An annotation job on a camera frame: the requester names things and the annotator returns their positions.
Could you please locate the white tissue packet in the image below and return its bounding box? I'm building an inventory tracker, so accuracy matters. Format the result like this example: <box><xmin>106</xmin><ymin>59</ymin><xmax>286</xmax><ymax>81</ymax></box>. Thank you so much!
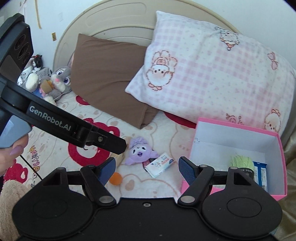
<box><xmin>145</xmin><ymin>153</ymin><xmax>175</xmax><ymax>178</ymax></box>

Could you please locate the purple plush toy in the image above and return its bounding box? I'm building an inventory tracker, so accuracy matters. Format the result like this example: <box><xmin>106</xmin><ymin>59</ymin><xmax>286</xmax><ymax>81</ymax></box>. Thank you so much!
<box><xmin>125</xmin><ymin>137</ymin><xmax>159</xmax><ymax>166</ymax></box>

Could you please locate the blue snack bar wrapper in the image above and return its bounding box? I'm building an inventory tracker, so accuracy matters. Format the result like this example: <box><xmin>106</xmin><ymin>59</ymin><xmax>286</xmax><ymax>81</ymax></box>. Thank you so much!
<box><xmin>253</xmin><ymin>161</ymin><xmax>268</xmax><ymax>192</ymax></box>

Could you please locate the person's left hand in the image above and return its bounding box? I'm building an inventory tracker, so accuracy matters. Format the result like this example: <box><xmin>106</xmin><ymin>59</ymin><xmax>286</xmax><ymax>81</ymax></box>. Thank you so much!
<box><xmin>0</xmin><ymin>135</ymin><xmax>29</xmax><ymax>176</ymax></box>

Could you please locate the orange ball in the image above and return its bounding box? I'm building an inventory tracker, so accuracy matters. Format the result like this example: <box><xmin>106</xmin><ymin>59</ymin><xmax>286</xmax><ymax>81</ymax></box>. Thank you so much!
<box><xmin>109</xmin><ymin>172</ymin><xmax>123</xmax><ymax>186</ymax></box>

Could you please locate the wooden block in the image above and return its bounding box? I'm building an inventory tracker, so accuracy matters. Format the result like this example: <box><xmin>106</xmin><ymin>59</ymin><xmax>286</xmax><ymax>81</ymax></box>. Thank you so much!
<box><xmin>114</xmin><ymin>153</ymin><xmax>125</xmax><ymax>167</ymax></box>

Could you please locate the black white cat plush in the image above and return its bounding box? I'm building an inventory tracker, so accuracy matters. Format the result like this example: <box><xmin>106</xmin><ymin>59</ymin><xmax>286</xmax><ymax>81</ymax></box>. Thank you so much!
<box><xmin>17</xmin><ymin>55</ymin><xmax>43</xmax><ymax>92</ymax></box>

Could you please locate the pink cardboard box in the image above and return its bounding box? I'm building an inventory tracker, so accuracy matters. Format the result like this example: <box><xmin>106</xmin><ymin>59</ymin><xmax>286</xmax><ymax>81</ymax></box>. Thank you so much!
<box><xmin>187</xmin><ymin>118</ymin><xmax>287</xmax><ymax>201</ymax></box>

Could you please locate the white red plush blanket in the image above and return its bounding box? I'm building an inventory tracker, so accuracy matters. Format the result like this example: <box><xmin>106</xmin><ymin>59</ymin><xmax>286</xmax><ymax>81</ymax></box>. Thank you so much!
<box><xmin>2</xmin><ymin>93</ymin><xmax>196</xmax><ymax>199</ymax></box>

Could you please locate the grey bunny plush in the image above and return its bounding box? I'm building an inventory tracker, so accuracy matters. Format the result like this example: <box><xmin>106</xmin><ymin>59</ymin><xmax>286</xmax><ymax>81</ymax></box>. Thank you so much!
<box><xmin>39</xmin><ymin>55</ymin><xmax>74</xmax><ymax>105</ymax></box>

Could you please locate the tan plush toy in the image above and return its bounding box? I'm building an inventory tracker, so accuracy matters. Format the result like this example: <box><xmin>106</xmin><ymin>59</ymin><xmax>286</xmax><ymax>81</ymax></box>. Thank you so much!
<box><xmin>1</xmin><ymin>180</ymin><xmax>29</xmax><ymax>240</ymax></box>

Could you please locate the brown pillow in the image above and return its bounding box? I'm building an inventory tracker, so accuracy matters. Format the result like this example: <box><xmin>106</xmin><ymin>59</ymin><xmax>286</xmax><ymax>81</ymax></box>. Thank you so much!
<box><xmin>71</xmin><ymin>34</ymin><xmax>158</xmax><ymax>129</ymax></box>

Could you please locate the pink checked cartoon pillow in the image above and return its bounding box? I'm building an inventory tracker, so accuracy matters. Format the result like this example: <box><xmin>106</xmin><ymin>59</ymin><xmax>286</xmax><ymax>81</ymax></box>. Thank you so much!
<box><xmin>126</xmin><ymin>11</ymin><xmax>295</xmax><ymax>134</ymax></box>

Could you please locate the gold satin curtain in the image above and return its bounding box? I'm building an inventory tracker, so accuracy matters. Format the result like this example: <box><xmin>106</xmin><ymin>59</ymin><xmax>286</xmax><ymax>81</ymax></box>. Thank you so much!
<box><xmin>275</xmin><ymin>138</ymin><xmax>296</xmax><ymax>241</ymax></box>

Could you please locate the beige curved headboard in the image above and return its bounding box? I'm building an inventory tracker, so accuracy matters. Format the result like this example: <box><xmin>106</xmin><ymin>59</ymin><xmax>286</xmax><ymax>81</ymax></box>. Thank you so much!
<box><xmin>53</xmin><ymin>0</ymin><xmax>239</xmax><ymax>69</ymax></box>

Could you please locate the yellow wall switch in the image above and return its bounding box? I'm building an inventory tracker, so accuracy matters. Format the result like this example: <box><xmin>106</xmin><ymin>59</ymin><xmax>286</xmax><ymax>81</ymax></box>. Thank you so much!
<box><xmin>52</xmin><ymin>32</ymin><xmax>57</xmax><ymax>41</ymax></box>

